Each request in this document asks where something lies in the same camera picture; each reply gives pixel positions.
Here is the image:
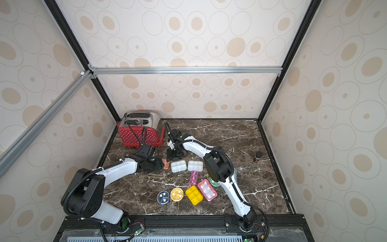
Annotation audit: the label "white six-cell pillbox clear lid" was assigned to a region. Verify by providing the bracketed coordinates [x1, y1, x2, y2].
[170, 160, 187, 173]

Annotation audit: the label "orange square pillbox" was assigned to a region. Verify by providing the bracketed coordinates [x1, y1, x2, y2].
[162, 158, 170, 170]

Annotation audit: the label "magenta pillbox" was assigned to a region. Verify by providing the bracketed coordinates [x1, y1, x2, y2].
[189, 171, 199, 186]

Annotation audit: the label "dark blue round pillbox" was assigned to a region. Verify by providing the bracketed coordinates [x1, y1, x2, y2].
[157, 191, 170, 205]

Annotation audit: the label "yellow round pillbox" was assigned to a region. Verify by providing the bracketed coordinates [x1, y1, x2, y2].
[170, 188, 184, 202]

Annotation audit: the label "yellow lidded rectangular pillbox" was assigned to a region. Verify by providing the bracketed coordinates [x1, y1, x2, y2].
[185, 186, 203, 206]

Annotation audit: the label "red rectangular pillbox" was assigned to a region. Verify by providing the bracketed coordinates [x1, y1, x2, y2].
[198, 179, 218, 202]

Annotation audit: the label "green round pillbox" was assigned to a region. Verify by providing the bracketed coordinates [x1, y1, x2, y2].
[209, 179, 220, 187]

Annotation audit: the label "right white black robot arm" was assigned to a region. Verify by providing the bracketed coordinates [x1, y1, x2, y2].
[164, 123, 257, 232]

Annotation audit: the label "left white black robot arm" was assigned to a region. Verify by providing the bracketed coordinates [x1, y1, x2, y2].
[60, 127, 164, 229]

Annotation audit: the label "red and silver toaster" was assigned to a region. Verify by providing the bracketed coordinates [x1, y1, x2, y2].
[118, 112, 165, 147]

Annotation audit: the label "small dark brown bottle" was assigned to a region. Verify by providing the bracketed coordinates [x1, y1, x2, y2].
[253, 151, 264, 163]

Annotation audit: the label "black toaster power cord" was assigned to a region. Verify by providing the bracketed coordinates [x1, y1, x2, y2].
[124, 119, 142, 149]

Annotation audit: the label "rear aluminium frame rail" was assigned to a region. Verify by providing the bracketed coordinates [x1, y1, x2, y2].
[91, 66, 283, 75]

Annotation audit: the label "aluminium frame rail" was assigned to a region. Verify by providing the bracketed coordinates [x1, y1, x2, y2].
[1, 70, 91, 176]
[91, 66, 283, 75]

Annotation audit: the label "left aluminium frame rail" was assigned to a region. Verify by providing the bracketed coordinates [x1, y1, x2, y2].
[1, 70, 91, 176]

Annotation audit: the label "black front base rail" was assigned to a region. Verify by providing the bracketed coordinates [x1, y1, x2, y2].
[54, 214, 314, 242]

